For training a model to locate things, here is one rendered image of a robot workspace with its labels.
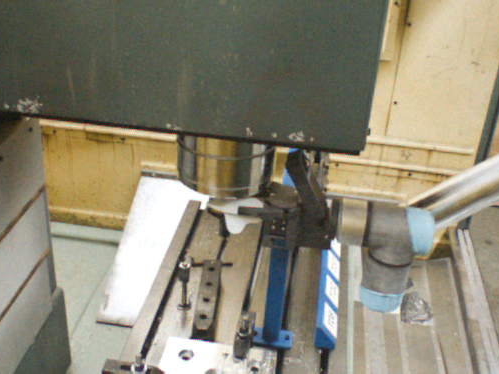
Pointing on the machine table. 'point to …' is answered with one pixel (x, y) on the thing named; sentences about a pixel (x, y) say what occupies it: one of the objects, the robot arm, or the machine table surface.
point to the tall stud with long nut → (184, 282)
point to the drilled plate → (208, 354)
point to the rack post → (271, 335)
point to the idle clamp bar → (208, 291)
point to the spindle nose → (223, 166)
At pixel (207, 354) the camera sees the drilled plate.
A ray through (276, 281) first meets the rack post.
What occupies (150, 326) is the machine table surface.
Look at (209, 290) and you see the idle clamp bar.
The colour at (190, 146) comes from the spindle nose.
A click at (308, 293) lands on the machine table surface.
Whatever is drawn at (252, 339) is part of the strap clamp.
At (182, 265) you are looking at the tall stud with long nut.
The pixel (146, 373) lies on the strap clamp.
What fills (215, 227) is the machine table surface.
